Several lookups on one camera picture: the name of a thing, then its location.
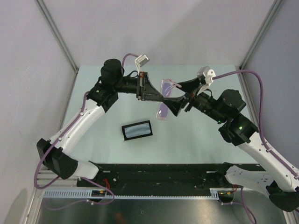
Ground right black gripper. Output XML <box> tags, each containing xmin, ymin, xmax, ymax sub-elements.
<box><xmin>161</xmin><ymin>77</ymin><xmax>227</xmax><ymax>124</ymax></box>

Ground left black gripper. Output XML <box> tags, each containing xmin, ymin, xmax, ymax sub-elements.
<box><xmin>113</xmin><ymin>72</ymin><xmax>162</xmax><ymax>102</ymax></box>

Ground pink purple sunglasses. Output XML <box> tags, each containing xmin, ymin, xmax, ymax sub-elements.
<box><xmin>155</xmin><ymin>78</ymin><xmax>183</xmax><ymax>121</ymax></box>

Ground light blue cleaning cloth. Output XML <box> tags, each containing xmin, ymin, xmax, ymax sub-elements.
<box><xmin>124</xmin><ymin>123</ymin><xmax>151</xmax><ymax>138</ymax></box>

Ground black glasses case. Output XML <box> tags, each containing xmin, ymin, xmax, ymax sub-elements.
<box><xmin>121</xmin><ymin>120</ymin><xmax>153</xmax><ymax>141</ymax></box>

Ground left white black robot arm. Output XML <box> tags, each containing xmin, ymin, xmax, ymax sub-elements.
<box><xmin>35</xmin><ymin>54</ymin><xmax>164</xmax><ymax>187</ymax></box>

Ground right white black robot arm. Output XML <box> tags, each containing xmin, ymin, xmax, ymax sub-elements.
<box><xmin>161</xmin><ymin>78</ymin><xmax>299</xmax><ymax>212</ymax></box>

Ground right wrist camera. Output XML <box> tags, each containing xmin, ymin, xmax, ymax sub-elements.
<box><xmin>197</xmin><ymin>66</ymin><xmax>216</xmax><ymax>94</ymax></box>

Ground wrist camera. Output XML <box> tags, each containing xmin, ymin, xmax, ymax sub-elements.
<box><xmin>197</xmin><ymin>66</ymin><xmax>216</xmax><ymax>94</ymax></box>
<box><xmin>135</xmin><ymin>54</ymin><xmax>150</xmax><ymax>73</ymax></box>

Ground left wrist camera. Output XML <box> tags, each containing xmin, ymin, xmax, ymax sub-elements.
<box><xmin>135</xmin><ymin>54</ymin><xmax>150</xmax><ymax>73</ymax></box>

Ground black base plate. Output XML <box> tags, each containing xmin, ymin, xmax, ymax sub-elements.
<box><xmin>91</xmin><ymin>162</ymin><xmax>233</xmax><ymax>189</ymax></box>

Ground white slotted cable duct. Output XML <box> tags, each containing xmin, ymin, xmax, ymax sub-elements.
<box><xmin>42</xmin><ymin>185</ymin><xmax>219</xmax><ymax>200</ymax></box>

